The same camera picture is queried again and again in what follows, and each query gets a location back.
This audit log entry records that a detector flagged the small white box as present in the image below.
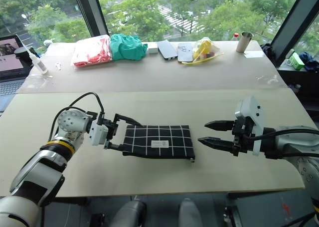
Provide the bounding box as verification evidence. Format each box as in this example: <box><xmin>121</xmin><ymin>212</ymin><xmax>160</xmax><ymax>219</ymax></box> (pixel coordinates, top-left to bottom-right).
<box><xmin>147</xmin><ymin>42</ymin><xmax>159</xmax><ymax>55</ymax></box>

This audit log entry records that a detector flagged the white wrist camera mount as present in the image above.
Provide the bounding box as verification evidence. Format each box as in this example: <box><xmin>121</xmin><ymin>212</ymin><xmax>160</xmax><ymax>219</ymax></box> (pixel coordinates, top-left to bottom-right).
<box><xmin>88</xmin><ymin>119</ymin><xmax>110</xmax><ymax>146</ymax></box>
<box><xmin>234</xmin><ymin>95</ymin><xmax>266</xmax><ymax>157</ymax></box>

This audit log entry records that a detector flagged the white charger with cable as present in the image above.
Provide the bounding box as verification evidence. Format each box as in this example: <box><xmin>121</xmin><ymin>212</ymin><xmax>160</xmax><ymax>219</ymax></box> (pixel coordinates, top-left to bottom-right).
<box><xmin>285</xmin><ymin>48</ymin><xmax>296</xmax><ymax>66</ymax></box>

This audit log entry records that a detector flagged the green box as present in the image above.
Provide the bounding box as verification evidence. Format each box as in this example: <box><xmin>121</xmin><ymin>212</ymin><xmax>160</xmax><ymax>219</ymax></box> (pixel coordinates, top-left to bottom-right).
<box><xmin>290</xmin><ymin>52</ymin><xmax>306</xmax><ymax>71</ymax></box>

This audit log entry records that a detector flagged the red white bagged cloth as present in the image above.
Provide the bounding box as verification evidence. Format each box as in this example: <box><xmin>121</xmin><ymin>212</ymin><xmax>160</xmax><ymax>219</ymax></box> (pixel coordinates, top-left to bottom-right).
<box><xmin>70</xmin><ymin>34</ymin><xmax>113</xmax><ymax>68</ymax></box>

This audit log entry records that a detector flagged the dark blue cloth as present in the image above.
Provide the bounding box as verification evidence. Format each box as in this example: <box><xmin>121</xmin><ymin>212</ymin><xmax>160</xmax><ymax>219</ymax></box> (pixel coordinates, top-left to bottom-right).
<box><xmin>298</xmin><ymin>51</ymin><xmax>319</xmax><ymax>72</ymax></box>

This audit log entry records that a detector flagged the metal cup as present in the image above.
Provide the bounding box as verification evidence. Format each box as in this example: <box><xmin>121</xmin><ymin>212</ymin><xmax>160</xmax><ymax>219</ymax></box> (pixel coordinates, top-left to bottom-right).
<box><xmin>235</xmin><ymin>31</ymin><xmax>255</xmax><ymax>53</ymax></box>

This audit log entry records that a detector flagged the grey laptop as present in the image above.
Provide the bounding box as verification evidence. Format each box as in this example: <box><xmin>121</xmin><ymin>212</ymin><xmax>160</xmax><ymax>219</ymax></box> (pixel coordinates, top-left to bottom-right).
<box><xmin>0</xmin><ymin>34</ymin><xmax>31</xmax><ymax>112</ymax></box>

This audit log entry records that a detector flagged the clear plastic card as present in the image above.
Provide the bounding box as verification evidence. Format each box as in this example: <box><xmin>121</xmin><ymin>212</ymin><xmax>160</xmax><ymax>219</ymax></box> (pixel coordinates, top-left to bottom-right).
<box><xmin>244</xmin><ymin>50</ymin><xmax>265</xmax><ymax>59</ymax></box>

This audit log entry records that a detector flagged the dark window frame post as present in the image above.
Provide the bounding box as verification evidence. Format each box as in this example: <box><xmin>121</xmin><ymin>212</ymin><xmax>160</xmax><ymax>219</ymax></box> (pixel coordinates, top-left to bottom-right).
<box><xmin>70</xmin><ymin>0</ymin><xmax>109</xmax><ymax>38</ymax></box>
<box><xmin>270</xmin><ymin>0</ymin><xmax>319</xmax><ymax>67</ymax></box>

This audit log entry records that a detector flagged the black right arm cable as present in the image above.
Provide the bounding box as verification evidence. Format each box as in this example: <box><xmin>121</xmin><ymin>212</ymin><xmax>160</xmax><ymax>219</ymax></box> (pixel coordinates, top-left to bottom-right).
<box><xmin>248</xmin><ymin>128</ymin><xmax>319</xmax><ymax>141</ymax></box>

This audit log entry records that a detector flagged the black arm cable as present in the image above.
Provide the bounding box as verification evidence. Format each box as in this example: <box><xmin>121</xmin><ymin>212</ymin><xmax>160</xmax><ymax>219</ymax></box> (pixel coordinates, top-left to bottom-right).
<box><xmin>48</xmin><ymin>92</ymin><xmax>106</xmax><ymax>141</ymax></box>
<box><xmin>248</xmin><ymin>128</ymin><xmax>319</xmax><ymax>141</ymax></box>

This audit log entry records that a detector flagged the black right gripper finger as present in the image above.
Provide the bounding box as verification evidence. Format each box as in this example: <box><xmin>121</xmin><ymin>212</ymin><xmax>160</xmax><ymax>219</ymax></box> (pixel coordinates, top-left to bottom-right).
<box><xmin>204</xmin><ymin>120</ymin><xmax>235</xmax><ymax>132</ymax></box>
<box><xmin>197</xmin><ymin>136</ymin><xmax>235</xmax><ymax>153</ymax></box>

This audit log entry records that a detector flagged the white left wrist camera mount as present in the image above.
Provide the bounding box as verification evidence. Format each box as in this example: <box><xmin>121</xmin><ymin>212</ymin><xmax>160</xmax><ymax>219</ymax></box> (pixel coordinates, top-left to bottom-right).
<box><xmin>88</xmin><ymin>119</ymin><xmax>110</xmax><ymax>146</ymax></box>

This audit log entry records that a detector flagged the black table leg bracket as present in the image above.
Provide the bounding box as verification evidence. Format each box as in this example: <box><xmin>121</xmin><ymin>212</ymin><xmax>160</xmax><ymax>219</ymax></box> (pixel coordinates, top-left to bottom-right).
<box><xmin>222</xmin><ymin>206</ymin><xmax>240</xmax><ymax>227</ymax></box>

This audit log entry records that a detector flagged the green crumpled cloth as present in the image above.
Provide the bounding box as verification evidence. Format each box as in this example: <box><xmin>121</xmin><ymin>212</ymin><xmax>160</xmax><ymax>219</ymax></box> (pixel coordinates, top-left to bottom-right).
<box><xmin>109</xmin><ymin>33</ymin><xmax>149</xmax><ymax>61</ymax></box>

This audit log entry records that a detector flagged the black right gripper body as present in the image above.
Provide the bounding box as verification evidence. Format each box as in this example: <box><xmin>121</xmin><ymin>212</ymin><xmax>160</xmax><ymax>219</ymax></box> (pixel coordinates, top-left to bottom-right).
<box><xmin>231</xmin><ymin>117</ymin><xmax>255</xmax><ymax>157</ymax></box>

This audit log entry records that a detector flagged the black grid pencil pouch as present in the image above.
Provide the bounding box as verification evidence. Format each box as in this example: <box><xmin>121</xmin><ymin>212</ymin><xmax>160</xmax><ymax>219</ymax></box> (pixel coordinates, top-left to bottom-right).
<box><xmin>122</xmin><ymin>124</ymin><xmax>196</xmax><ymax>163</ymax></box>

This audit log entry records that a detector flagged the white squeeze bottle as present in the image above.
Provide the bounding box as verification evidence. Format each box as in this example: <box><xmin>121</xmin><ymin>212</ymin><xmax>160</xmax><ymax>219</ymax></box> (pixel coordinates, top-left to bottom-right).
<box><xmin>26</xmin><ymin>46</ymin><xmax>49</xmax><ymax>75</ymax></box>

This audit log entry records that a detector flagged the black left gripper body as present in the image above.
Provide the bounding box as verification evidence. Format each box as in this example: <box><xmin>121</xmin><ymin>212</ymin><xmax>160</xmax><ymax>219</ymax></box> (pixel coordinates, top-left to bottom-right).
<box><xmin>103</xmin><ymin>113</ymin><xmax>121</xmax><ymax>150</ymax></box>

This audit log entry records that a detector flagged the black smartphone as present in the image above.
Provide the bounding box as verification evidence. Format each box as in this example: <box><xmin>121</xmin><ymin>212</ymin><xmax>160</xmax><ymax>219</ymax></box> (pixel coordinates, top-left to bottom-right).
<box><xmin>157</xmin><ymin>39</ymin><xmax>179</xmax><ymax>61</ymax></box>

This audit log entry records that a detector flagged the yellow plastic zip bag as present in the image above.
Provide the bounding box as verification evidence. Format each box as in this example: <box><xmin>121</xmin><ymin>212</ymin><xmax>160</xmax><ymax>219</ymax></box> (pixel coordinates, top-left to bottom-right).
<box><xmin>181</xmin><ymin>36</ymin><xmax>225</xmax><ymax>65</ymax></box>

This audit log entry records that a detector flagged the black cylinder speaker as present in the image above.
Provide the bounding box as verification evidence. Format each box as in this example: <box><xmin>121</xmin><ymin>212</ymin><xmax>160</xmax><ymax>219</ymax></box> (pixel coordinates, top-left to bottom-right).
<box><xmin>13</xmin><ymin>46</ymin><xmax>33</xmax><ymax>68</ymax></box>

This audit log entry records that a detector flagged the white cased smartphone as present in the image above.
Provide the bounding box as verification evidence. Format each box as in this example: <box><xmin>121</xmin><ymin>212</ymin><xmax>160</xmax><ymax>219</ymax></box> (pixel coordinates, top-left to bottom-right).
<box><xmin>177</xmin><ymin>42</ymin><xmax>194</xmax><ymax>63</ymax></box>

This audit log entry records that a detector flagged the grey rounded shape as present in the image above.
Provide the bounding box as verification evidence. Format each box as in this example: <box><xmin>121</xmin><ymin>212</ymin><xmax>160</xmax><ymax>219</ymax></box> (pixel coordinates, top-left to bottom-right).
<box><xmin>113</xmin><ymin>200</ymin><xmax>148</xmax><ymax>227</ymax></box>

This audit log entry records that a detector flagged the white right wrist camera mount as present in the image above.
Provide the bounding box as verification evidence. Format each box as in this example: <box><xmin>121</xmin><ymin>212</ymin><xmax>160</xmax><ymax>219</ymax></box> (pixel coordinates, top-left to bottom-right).
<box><xmin>234</xmin><ymin>95</ymin><xmax>266</xmax><ymax>157</ymax></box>

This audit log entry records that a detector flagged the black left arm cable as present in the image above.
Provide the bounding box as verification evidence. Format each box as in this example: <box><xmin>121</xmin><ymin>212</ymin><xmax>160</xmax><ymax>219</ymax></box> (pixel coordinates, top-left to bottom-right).
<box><xmin>48</xmin><ymin>92</ymin><xmax>106</xmax><ymax>141</ymax></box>

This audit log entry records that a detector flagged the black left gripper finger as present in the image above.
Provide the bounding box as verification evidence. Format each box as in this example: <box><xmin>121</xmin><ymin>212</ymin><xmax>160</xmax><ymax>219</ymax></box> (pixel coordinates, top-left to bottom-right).
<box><xmin>108</xmin><ymin>142</ymin><xmax>126</xmax><ymax>152</ymax></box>
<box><xmin>115</xmin><ymin>114</ymin><xmax>144</xmax><ymax>128</ymax></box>

